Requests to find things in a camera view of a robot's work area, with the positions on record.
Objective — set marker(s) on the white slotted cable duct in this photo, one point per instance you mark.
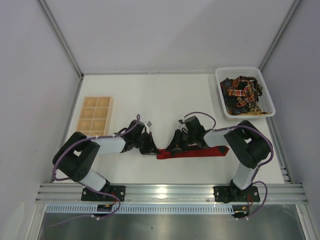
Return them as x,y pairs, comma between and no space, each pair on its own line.
72,208

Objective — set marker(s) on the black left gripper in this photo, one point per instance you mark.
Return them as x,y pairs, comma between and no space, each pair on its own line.
146,143

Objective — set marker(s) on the patterned dark ties pile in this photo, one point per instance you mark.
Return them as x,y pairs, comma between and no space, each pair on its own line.
241,96

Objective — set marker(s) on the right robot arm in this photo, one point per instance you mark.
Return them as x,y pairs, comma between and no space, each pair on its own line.
247,143

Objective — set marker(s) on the white plastic basket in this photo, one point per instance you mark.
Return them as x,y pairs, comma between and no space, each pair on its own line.
265,102

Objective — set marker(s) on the aluminium mounting rail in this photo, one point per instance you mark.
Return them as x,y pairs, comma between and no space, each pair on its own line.
280,194

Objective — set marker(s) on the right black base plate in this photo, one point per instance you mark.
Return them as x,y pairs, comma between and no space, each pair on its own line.
227,194

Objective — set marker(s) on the wooden compartment box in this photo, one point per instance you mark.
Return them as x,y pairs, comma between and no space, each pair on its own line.
95,116

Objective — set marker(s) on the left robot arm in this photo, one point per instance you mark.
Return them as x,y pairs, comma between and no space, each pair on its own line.
75,159

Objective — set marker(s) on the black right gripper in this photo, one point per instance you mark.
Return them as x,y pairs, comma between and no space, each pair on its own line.
181,139

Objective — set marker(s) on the red necktie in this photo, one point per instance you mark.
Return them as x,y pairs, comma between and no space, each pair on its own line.
194,152

